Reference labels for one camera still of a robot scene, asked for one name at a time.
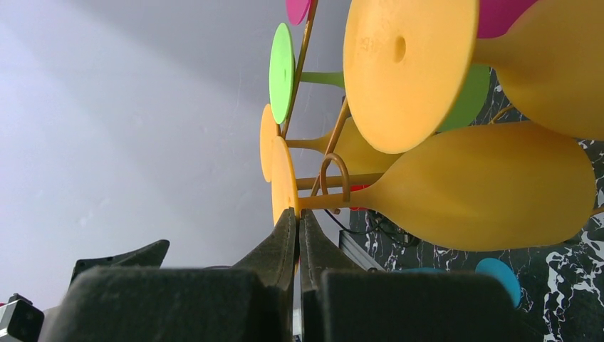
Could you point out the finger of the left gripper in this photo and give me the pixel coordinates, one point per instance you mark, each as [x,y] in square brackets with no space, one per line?
[151,255]

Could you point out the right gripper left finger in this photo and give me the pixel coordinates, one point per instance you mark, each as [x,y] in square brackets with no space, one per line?
[249,301]

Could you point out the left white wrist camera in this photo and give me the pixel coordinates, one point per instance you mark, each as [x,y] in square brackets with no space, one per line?
[21,321]

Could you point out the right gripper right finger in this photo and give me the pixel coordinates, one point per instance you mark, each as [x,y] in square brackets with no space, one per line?
[343,302]

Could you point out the blue wine glass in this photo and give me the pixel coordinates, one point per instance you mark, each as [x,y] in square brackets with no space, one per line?
[489,267]

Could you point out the green wine glass pale base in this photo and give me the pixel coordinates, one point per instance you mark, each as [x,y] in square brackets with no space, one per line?
[282,69]

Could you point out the magenta wine glass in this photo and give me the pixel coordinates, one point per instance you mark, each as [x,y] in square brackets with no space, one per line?
[495,16]

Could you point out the red wine glass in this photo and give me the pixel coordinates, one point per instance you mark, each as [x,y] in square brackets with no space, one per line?
[358,189]

